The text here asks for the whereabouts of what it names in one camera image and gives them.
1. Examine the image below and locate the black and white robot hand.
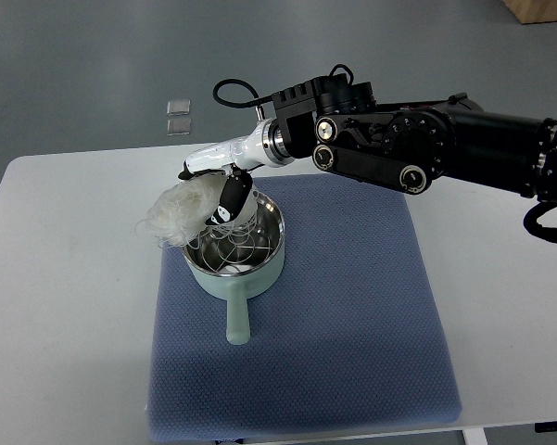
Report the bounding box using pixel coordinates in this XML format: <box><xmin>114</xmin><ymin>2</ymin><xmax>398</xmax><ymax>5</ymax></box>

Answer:
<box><xmin>179</xmin><ymin>119</ymin><xmax>290</xmax><ymax>226</ymax></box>

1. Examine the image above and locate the white vermicelli nest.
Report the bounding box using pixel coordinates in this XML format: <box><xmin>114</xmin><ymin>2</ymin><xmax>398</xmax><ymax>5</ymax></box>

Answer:
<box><xmin>136</xmin><ymin>174</ymin><xmax>258</xmax><ymax>247</ymax></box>

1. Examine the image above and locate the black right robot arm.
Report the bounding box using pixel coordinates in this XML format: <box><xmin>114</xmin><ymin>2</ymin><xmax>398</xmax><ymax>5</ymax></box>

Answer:
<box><xmin>251</xmin><ymin>64</ymin><xmax>557</xmax><ymax>244</ymax></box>

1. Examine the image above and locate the mint green steel pot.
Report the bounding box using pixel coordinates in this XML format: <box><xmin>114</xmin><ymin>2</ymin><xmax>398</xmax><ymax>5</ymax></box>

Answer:
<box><xmin>183</xmin><ymin>192</ymin><xmax>285</xmax><ymax>345</ymax></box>

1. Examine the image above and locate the lower clear floor tile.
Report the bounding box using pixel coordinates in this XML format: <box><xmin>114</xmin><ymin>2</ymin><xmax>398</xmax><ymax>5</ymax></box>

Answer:
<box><xmin>167</xmin><ymin>118</ymin><xmax>192</xmax><ymax>135</ymax></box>

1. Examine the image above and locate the clear floor tile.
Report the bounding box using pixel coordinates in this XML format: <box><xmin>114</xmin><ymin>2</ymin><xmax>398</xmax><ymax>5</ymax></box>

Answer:
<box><xmin>167</xmin><ymin>118</ymin><xmax>192</xmax><ymax>135</ymax></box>
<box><xmin>166</xmin><ymin>99</ymin><xmax>191</xmax><ymax>116</ymax></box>

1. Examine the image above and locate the upper clear floor tile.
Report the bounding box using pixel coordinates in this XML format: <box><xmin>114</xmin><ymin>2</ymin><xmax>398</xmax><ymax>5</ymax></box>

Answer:
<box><xmin>166</xmin><ymin>99</ymin><xmax>191</xmax><ymax>116</ymax></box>

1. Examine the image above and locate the blue textured mat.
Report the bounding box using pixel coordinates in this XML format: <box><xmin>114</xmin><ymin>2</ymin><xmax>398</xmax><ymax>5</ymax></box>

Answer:
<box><xmin>148</xmin><ymin>174</ymin><xmax>462</xmax><ymax>442</ymax></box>

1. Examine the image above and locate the white table leg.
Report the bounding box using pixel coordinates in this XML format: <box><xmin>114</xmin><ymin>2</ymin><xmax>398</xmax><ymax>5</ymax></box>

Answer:
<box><xmin>462</xmin><ymin>428</ymin><xmax>488</xmax><ymax>445</ymax></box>

